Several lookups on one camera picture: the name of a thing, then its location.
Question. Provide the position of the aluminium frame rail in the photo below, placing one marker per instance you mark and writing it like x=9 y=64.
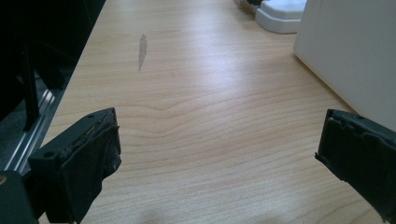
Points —
x=29 y=137

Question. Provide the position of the white plastic appliance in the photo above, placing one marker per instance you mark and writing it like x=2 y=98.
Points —
x=280 y=15

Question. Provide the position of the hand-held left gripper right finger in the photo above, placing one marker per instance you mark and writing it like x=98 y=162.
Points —
x=361 y=155

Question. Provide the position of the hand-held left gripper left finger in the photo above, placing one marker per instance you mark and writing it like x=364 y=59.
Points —
x=74 y=165

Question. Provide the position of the large white box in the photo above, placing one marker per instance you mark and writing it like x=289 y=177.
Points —
x=348 y=53

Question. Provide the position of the black metal stand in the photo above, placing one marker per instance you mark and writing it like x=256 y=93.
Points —
x=29 y=90

